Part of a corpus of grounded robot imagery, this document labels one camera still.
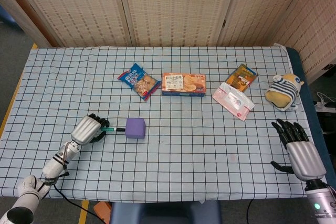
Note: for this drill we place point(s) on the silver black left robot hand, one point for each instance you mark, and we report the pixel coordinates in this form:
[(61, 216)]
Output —
[(85, 130)]

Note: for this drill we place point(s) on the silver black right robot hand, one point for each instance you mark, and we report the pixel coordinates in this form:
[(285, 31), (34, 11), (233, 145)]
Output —
[(304, 155)]

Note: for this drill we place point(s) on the green marker with black cap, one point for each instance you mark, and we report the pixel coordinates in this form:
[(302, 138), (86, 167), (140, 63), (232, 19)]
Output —
[(111, 129)]

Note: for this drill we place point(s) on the purple foam cube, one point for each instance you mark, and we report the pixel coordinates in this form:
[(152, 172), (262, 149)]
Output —
[(135, 129)]

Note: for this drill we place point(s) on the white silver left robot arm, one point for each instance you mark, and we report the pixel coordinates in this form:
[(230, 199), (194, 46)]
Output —
[(29, 190)]

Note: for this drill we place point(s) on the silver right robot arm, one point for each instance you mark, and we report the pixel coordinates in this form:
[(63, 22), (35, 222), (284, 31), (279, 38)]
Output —
[(321, 200)]

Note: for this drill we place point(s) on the blue padded table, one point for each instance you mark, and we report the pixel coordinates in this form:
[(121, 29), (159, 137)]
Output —
[(305, 98)]

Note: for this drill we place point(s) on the yellow plush toy striped shirt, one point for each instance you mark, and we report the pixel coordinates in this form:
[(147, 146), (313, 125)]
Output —
[(282, 93)]

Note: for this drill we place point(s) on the blue snack bag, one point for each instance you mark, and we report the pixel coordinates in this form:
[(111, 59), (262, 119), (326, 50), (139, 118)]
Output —
[(139, 81)]

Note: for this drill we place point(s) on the orange object on floor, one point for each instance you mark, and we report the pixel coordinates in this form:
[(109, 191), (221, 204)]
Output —
[(102, 212)]

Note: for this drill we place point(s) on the pink wet wipes pack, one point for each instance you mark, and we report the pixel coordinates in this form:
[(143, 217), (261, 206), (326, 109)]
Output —
[(233, 100)]

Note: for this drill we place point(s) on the orange brown snack packet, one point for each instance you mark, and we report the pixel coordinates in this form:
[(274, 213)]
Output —
[(242, 77)]

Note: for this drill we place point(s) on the white black checked tablecloth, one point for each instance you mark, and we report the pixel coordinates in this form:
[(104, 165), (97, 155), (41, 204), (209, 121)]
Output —
[(183, 161)]

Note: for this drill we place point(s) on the orange blue cookie box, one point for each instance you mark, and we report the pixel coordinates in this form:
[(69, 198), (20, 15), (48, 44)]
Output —
[(183, 83)]

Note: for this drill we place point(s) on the blue chair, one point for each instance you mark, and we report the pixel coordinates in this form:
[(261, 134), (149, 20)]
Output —
[(165, 212)]

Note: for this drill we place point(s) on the woven folding screen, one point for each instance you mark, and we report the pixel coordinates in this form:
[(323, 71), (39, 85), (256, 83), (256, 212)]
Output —
[(170, 6)]

